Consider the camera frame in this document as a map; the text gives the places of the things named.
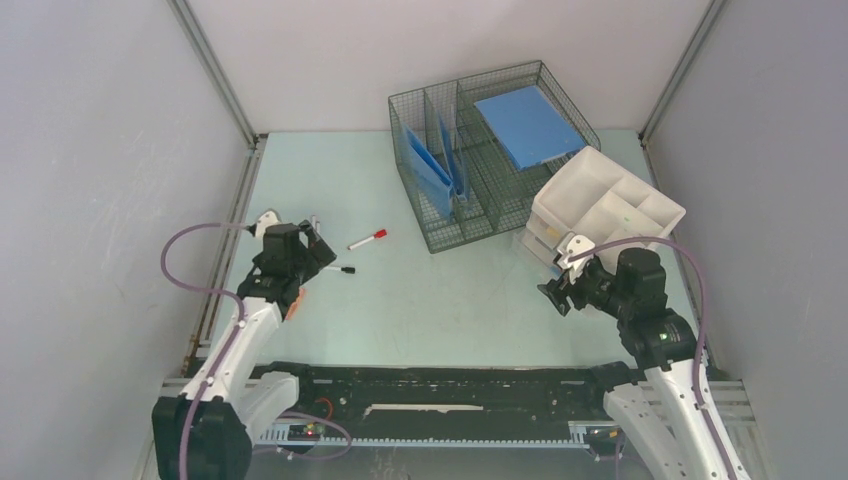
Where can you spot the black marker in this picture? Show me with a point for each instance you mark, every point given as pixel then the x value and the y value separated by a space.
pixel 341 269

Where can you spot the white plastic drawer organizer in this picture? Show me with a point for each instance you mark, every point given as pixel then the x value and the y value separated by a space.
pixel 594 196

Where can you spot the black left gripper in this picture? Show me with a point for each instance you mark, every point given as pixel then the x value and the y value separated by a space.
pixel 317 256

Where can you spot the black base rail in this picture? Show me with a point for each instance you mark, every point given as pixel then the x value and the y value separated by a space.
pixel 456 404

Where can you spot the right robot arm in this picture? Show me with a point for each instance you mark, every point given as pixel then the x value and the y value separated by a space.
pixel 691 442

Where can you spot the orange highlighter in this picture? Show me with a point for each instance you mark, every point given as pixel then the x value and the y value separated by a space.
pixel 297 303

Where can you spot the blue folder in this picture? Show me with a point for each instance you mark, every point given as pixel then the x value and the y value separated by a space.
pixel 431 177
pixel 456 166
pixel 529 128

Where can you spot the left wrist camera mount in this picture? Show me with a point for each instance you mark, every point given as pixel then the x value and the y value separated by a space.
pixel 264 221

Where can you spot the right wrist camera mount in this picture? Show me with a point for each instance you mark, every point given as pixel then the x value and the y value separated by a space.
pixel 572 254

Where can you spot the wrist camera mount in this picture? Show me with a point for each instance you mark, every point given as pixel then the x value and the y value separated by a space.
pixel 264 221
pixel 572 254

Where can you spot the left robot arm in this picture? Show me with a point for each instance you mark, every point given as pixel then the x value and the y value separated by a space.
pixel 209 430

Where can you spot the green wire mesh organizer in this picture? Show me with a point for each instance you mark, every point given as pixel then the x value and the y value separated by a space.
pixel 500 196

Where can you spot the red cap marker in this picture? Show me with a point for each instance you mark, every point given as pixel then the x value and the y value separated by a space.
pixel 375 236

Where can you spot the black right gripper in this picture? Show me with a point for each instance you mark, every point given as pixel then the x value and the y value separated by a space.
pixel 556 295

